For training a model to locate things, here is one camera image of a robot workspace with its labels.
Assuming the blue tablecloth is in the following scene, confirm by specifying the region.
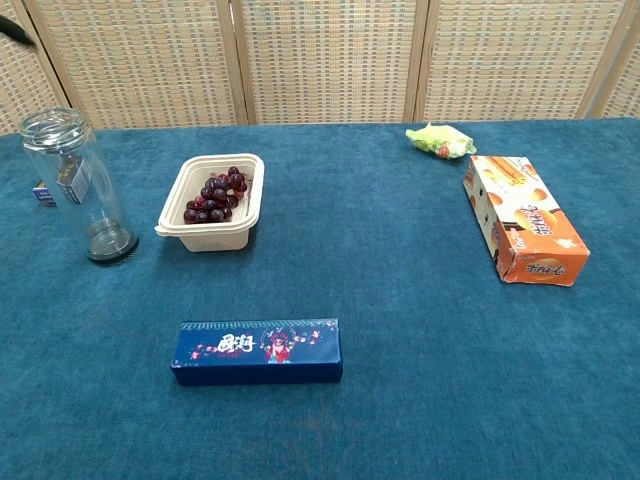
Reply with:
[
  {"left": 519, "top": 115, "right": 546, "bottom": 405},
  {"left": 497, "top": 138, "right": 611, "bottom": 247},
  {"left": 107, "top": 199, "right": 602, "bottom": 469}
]
[{"left": 0, "top": 117, "right": 640, "bottom": 480}]

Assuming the beige plastic food container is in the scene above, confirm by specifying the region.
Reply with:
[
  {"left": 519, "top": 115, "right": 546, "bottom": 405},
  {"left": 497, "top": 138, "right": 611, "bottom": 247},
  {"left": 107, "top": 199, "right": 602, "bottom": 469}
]
[{"left": 153, "top": 152, "right": 266, "bottom": 254}]

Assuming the bunch of dark red grapes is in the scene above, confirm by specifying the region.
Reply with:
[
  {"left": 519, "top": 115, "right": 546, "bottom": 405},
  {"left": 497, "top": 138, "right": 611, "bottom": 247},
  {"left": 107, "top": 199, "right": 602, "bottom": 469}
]
[{"left": 182, "top": 165, "right": 250, "bottom": 225}]

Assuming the green snack packet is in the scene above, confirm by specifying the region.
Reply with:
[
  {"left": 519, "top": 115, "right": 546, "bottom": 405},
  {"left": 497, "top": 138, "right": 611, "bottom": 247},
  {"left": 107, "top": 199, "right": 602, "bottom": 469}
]
[{"left": 404, "top": 122, "right": 478, "bottom": 161}]

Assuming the clear glass jar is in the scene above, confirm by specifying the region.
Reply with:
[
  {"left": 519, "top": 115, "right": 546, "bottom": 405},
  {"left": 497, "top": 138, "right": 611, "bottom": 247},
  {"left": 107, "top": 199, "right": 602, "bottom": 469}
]
[{"left": 18, "top": 107, "right": 140, "bottom": 267}]

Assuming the dark blue printed long box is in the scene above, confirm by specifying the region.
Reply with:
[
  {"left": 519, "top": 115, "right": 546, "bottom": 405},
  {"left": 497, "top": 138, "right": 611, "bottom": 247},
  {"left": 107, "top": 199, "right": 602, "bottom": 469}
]
[{"left": 170, "top": 317, "right": 345, "bottom": 388}]

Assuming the round metal strainer lid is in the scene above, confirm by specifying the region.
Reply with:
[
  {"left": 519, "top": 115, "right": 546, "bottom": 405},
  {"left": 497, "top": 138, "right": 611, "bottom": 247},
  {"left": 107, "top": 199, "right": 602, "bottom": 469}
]
[{"left": 23, "top": 111, "right": 85, "bottom": 148}]

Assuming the woven folding screen panel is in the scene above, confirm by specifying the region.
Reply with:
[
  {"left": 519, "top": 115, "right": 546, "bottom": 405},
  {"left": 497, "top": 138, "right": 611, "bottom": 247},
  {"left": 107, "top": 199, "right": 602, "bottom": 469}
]
[
  {"left": 22, "top": 0, "right": 250, "bottom": 132},
  {"left": 0, "top": 0, "right": 70, "bottom": 137},
  {"left": 229, "top": 0, "right": 430, "bottom": 126},
  {"left": 413, "top": 0, "right": 640, "bottom": 124},
  {"left": 581, "top": 0, "right": 640, "bottom": 120}
]

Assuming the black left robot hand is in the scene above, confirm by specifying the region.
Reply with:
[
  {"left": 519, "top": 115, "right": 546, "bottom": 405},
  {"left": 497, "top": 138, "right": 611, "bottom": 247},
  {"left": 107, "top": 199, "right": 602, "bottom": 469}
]
[{"left": 0, "top": 14, "right": 37, "bottom": 48}]

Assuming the small blue white box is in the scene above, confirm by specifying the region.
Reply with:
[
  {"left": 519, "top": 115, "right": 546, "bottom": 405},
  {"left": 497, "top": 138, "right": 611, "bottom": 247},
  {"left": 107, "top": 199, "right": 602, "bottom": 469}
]
[{"left": 31, "top": 153, "right": 92, "bottom": 208}]

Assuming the orange snack box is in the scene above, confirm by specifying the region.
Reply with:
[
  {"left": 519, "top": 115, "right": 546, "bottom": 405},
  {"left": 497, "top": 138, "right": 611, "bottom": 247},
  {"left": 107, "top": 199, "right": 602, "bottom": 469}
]
[{"left": 462, "top": 154, "right": 592, "bottom": 288}]

